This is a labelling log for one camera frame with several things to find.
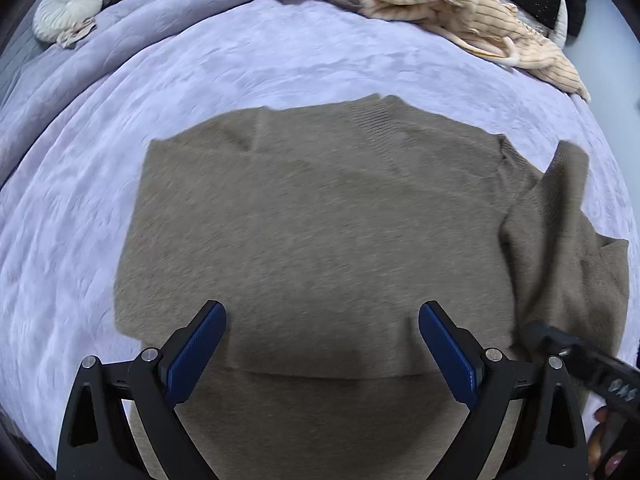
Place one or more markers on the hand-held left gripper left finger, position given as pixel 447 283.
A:
pixel 196 347

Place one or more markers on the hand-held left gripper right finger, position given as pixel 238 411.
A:
pixel 447 350

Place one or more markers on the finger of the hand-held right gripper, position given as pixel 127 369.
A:
pixel 542 337

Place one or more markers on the brown knit sweater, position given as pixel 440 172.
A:
pixel 320 240

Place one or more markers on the person's right hand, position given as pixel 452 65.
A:
pixel 597 440

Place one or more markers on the lavender plush blanket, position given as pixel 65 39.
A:
pixel 150 110

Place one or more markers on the cream striped garment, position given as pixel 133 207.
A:
pixel 480 20

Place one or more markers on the small beige cloth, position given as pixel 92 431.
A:
pixel 76 32

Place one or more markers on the grey quilted bedspread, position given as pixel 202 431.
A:
pixel 20 55

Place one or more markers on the round white pleated pillow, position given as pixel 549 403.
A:
pixel 67 8

